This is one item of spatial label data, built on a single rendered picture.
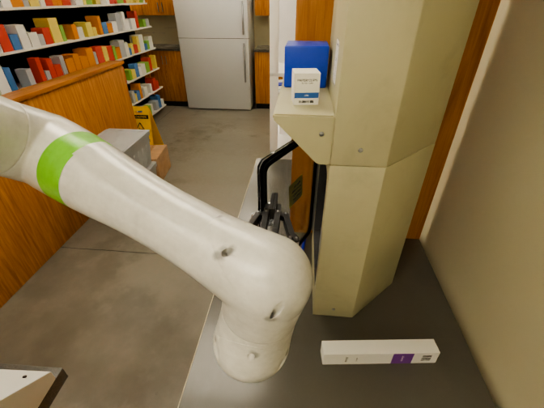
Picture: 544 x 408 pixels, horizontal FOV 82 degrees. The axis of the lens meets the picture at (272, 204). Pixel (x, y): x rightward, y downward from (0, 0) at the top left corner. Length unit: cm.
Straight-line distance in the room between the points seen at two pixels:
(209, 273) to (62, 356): 195
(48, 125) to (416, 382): 90
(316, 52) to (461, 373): 83
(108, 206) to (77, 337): 190
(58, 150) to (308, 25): 67
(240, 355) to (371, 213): 42
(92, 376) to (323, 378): 151
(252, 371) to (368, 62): 50
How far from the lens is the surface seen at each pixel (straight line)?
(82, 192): 48
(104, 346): 221
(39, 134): 56
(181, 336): 209
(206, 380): 85
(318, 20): 94
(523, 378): 92
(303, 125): 60
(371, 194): 68
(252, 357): 43
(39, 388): 95
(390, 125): 62
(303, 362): 86
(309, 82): 65
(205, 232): 37
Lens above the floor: 169
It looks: 34 degrees down
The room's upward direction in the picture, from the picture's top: straight up
